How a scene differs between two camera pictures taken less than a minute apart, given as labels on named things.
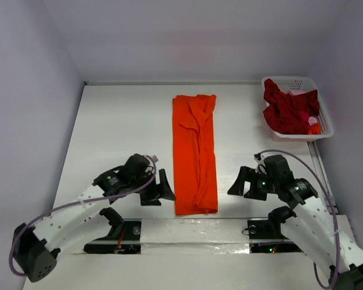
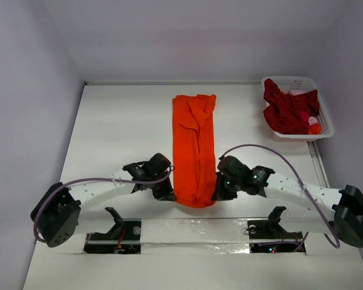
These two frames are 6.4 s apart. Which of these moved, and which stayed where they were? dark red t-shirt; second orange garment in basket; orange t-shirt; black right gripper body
Moved: black right gripper body
Stayed: orange t-shirt; second orange garment in basket; dark red t-shirt
